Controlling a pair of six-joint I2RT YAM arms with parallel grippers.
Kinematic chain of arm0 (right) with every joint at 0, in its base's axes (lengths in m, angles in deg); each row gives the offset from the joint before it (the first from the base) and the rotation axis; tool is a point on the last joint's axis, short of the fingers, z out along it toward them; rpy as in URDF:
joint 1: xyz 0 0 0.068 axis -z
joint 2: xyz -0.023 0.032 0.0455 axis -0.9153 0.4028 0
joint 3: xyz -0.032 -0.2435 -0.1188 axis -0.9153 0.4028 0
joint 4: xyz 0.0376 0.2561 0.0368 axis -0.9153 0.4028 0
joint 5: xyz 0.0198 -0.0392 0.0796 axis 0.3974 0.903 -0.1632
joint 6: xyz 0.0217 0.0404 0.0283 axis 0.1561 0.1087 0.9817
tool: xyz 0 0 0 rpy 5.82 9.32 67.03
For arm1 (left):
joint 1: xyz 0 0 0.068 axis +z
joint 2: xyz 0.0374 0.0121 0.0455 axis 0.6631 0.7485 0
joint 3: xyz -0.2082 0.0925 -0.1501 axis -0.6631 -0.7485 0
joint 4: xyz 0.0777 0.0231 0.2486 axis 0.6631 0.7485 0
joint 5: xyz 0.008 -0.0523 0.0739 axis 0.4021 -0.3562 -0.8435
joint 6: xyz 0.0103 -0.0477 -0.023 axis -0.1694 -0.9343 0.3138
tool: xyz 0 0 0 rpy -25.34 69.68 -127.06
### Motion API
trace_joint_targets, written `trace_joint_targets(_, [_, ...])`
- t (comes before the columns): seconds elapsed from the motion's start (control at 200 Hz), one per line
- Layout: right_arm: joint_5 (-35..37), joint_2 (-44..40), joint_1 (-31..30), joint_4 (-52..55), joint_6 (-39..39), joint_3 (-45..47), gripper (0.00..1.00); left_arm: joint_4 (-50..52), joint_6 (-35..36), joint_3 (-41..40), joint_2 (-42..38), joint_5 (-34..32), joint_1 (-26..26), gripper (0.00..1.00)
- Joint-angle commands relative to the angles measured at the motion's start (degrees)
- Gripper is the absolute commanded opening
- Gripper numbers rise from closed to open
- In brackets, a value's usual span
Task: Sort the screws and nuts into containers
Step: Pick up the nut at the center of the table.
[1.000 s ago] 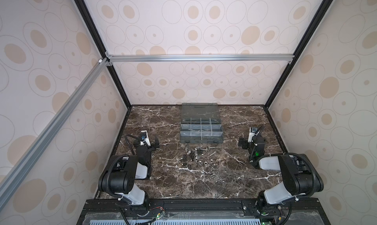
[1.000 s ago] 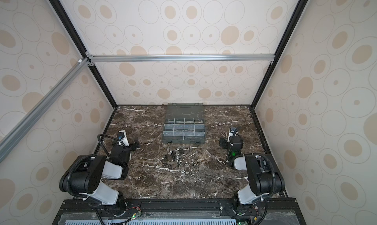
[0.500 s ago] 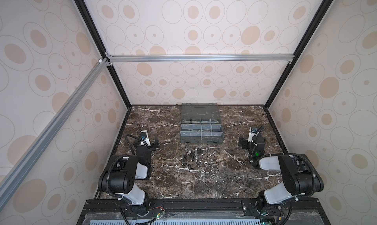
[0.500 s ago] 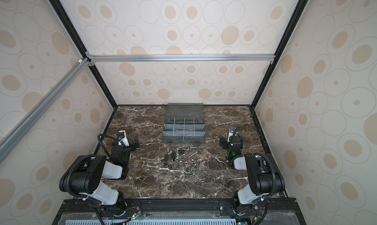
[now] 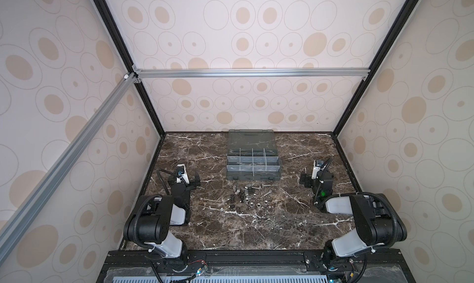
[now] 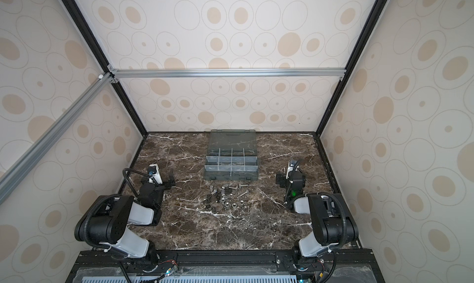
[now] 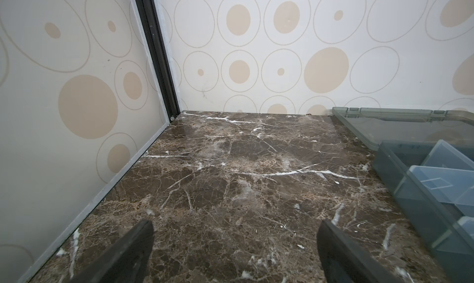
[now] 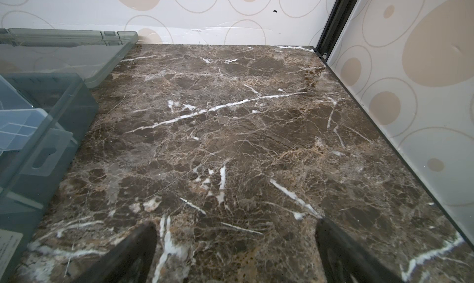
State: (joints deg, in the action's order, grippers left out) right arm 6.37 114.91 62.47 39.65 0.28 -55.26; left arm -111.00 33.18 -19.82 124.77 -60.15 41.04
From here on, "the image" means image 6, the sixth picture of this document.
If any diagonal aluminium rail left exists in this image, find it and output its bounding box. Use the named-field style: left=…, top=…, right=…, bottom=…
left=1, top=73, right=112, bottom=203

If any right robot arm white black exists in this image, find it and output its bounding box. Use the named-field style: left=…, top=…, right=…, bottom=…
left=275, top=167, right=359, bottom=258

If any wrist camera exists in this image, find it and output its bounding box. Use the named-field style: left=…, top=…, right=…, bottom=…
left=147, top=164, right=163, bottom=185
left=286, top=160, right=299, bottom=179

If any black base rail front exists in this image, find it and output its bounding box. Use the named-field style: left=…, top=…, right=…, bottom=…
left=66, top=249, right=384, bottom=283

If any horizontal aluminium rail back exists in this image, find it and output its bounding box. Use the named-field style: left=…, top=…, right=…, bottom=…
left=111, top=68, right=346, bottom=78

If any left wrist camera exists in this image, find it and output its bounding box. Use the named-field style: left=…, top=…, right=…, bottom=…
left=147, top=164, right=163, bottom=185

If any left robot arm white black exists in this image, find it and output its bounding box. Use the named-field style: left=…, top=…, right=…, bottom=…
left=74, top=164, right=176, bottom=263

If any clear plastic organizer box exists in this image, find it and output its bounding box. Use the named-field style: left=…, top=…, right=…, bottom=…
left=204, top=130, right=259, bottom=181

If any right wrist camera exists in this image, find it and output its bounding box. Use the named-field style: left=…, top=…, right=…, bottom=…
left=286, top=160, right=299, bottom=179

